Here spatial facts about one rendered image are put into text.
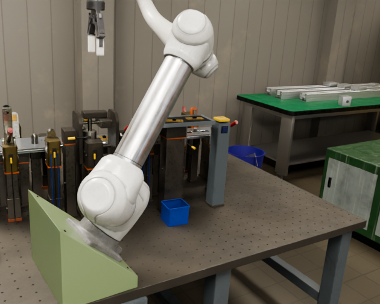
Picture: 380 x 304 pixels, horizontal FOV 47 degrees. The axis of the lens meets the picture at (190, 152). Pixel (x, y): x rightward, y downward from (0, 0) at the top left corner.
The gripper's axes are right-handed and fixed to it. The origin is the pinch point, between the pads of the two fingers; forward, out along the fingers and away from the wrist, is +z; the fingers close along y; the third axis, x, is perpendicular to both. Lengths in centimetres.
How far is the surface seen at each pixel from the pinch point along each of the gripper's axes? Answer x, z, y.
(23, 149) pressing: 29, 46, 15
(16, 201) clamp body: 34, 67, 5
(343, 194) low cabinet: -211, 112, 41
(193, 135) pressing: -59, 46, 17
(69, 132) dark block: 11.9, 34.9, -0.1
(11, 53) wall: 13, 23, 221
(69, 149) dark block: 12.0, 42.7, 0.3
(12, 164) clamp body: 35, 49, 5
